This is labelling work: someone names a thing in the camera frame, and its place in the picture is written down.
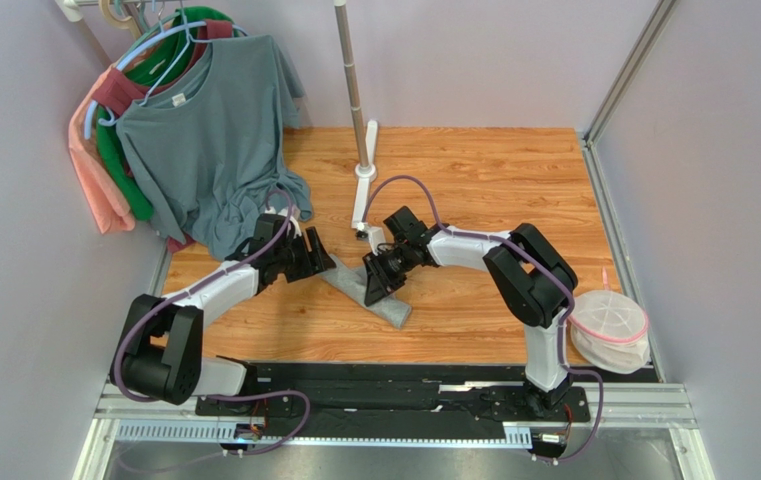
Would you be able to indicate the white clothes rack stand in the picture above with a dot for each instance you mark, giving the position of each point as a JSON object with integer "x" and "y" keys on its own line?
{"x": 366, "y": 132}

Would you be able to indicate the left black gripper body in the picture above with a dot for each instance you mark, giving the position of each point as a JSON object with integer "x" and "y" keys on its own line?
{"x": 295, "y": 260}

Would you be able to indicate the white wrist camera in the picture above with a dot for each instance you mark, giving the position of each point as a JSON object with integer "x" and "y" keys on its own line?
{"x": 290, "y": 217}
{"x": 374, "y": 236}

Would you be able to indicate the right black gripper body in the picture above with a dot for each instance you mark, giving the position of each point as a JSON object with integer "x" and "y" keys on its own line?
{"x": 380, "y": 272}

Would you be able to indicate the grey cloth napkin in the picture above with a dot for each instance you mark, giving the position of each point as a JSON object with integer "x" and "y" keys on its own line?
{"x": 352, "y": 282}

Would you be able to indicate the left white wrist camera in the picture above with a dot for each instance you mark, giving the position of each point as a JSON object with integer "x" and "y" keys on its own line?
{"x": 290, "y": 217}

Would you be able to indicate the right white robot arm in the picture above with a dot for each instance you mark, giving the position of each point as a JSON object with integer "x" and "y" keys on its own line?
{"x": 535, "y": 282}

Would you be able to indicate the pink t-shirt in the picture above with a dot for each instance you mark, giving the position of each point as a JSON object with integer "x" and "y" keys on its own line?
{"x": 108, "y": 206}

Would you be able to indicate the grey-blue t-shirt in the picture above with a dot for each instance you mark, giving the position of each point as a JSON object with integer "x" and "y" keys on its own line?
{"x": 208, "y": 151}

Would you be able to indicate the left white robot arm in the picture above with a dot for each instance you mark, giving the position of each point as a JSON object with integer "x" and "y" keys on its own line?
{"x": 160, "y": 355}

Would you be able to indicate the green t-shirt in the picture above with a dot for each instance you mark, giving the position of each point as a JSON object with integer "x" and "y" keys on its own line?
{"x": 107, "y": 140}

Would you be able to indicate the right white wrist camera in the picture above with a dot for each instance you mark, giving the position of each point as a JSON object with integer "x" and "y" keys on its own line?
{"x": 374, "y": 236}

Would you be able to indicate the white mesh laundry basket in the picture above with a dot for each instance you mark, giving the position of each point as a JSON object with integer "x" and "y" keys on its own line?
{"x": 610, "y": 330}

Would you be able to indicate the aluminium frame post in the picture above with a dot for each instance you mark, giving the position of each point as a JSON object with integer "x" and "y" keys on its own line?
{"x": 651, "y": 31}

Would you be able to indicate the maroon t-shirt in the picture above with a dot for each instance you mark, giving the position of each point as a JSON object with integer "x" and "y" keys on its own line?
{"x": 169, "y": 60}

